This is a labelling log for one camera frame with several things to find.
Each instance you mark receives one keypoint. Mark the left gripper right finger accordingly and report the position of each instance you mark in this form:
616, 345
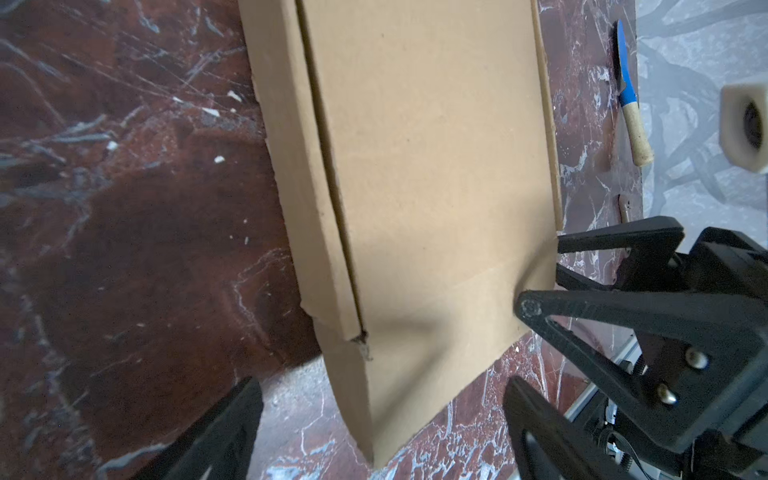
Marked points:
548, 446

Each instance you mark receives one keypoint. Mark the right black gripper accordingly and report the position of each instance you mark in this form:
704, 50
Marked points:
732, 360

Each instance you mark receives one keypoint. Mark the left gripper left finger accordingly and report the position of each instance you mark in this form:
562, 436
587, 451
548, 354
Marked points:
219, 444

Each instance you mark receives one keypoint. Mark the brown cardboard box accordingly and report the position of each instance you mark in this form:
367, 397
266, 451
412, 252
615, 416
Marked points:
413, 148

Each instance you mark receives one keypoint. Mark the blue trowel wooden handle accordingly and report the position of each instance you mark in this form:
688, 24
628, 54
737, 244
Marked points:
641, 150

